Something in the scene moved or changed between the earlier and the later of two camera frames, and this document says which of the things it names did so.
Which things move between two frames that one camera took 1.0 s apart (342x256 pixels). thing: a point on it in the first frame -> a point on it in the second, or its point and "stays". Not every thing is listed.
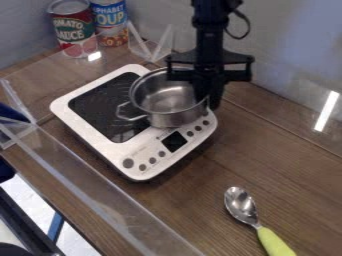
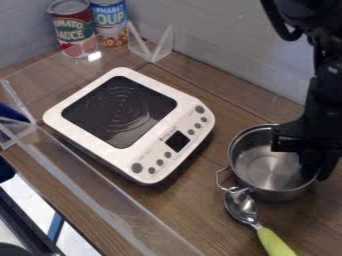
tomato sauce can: x=74 y=26 stays
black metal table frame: x=26 y=229 stays
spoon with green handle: x=242 y=206 stays
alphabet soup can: x=111 y=22 stays
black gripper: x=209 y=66 -> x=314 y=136
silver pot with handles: x=163 y=100 -> x=272 y=173
